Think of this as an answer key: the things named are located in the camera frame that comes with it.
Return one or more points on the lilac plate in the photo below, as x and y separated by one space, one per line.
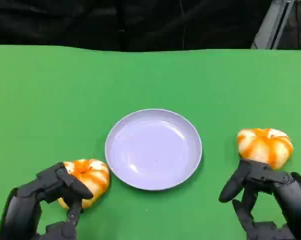
153 149

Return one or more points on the orange and white bread roll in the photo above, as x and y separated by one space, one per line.
93 180
264 147

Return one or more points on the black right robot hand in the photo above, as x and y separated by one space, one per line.
273 190

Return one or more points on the grey metal frame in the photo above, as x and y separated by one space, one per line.
273 25

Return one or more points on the black backdrop curtain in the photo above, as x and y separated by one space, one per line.
120 22

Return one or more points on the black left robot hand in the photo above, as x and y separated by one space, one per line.
28 200

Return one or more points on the green cloth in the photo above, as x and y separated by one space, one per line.
150 100

